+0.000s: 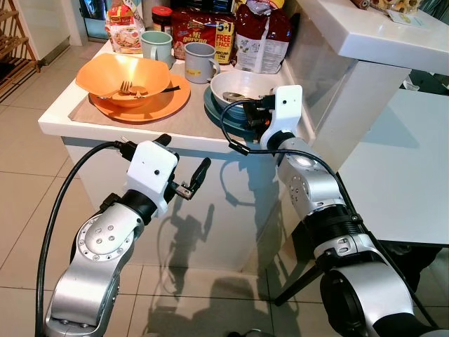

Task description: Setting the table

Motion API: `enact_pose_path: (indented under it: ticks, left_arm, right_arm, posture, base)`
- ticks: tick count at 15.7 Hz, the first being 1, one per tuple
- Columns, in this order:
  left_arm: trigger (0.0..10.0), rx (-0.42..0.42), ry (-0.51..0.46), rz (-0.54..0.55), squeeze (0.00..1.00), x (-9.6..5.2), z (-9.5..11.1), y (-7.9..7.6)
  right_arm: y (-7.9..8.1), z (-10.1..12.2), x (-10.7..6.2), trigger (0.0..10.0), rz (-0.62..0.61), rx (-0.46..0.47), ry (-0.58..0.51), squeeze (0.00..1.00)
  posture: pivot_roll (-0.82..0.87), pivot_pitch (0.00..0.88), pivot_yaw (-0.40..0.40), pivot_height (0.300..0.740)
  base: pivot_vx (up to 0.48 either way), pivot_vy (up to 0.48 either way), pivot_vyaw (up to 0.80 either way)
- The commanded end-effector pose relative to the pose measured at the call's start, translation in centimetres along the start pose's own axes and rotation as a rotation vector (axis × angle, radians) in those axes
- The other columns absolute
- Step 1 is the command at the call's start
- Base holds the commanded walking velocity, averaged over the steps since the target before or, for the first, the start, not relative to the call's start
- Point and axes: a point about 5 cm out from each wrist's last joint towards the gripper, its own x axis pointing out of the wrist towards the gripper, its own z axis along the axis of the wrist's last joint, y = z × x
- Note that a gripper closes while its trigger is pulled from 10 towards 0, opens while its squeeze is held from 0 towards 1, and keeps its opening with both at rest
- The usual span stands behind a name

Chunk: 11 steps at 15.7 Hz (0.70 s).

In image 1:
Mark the silver fork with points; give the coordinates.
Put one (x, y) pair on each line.
(126, 87)

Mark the red multipack snack pack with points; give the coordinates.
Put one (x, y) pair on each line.
(200, 28)

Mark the white low counter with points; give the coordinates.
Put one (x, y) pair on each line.
(98, 175)

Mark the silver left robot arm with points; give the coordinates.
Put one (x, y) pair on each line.
(98, 246)

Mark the orange plate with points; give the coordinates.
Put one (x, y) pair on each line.
(165, 105)

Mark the grey mug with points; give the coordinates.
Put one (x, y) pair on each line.
(198, 64)

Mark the white paper card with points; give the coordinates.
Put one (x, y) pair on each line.
(405, 18)

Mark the light green mug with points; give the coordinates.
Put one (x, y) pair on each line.
(156, 49)

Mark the silver spoon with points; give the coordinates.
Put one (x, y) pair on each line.
(235, 95)

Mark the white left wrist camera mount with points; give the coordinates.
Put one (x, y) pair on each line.
(151, 172)

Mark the black slanted stand leg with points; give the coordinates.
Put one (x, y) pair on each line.
(302, 283)

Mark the teal plate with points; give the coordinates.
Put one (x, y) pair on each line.
(216, 112)

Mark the orange bowl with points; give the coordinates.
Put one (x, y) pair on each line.
(112, 72)

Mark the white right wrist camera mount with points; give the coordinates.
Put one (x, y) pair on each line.
(287, 109)

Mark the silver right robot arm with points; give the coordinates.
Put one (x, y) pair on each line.
(309, 189)

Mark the wooden rack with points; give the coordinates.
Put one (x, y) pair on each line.
(14, 42)

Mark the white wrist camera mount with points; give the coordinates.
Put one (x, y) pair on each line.
(151, 172)
(287, 109)

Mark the red and white bag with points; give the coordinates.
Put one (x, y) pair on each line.
(263, 28)

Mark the jar with red lid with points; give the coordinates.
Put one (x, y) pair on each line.
(161, 12)

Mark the white table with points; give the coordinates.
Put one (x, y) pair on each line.
(407, 175)

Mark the white bowl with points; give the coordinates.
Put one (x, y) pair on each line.
(231, 80)

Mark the clear printed food packet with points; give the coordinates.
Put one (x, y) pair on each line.
(125, 31)

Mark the white raised counter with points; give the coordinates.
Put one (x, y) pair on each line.
(379, 42)

